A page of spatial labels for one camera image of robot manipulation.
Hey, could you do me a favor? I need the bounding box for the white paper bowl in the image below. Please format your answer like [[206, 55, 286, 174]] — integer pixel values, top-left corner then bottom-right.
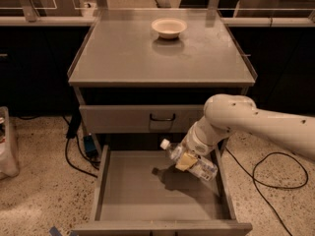
[[152, 18, 187, 39]]

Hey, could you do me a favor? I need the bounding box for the blue tape strip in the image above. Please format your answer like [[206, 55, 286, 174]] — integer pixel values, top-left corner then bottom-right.
[[49, 226, 77, 236]]

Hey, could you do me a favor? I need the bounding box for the open grey lower drawer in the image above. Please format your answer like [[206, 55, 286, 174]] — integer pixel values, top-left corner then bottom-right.
[[74, 147, 252, 236]]

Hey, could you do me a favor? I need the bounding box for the blue power adapter box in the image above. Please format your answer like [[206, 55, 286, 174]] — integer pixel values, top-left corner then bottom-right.
[[83, 135, 97, 157]]

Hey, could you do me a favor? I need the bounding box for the clear plastic storage bin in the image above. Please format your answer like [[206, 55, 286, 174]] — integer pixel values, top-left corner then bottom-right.
[[0, 106, 20, 179]]

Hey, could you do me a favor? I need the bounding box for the grey metal drawer cabinet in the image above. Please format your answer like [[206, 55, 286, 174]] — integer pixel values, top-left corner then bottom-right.
[[69, 9, 257, 150]]

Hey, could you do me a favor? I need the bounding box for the closed grey upper drawer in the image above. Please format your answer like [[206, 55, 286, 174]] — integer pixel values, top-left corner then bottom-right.
[[80, 105, 203, 134]]

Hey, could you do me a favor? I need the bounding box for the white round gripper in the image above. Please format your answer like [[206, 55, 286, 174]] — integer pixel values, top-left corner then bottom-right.
[[175, 122, 218, 171]]

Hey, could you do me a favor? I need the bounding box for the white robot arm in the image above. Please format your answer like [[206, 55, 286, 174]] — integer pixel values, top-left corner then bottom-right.
[[176, 94, 315, 171]]

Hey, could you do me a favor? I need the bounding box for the black looped floor cable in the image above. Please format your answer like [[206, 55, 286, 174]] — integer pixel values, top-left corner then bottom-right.
[[225, 147, 310, 236]]

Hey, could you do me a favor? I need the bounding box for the black power cable left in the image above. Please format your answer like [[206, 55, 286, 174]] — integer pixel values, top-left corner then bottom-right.
[[16, 110, 102, 179]]

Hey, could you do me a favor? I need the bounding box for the black drawer handle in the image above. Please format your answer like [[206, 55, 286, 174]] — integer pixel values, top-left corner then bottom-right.
[[150, 113, 176, 122]]

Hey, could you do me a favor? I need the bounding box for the clear plastic water bottle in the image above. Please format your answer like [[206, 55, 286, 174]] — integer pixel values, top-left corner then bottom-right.
[[160, 139, 218, 181]]

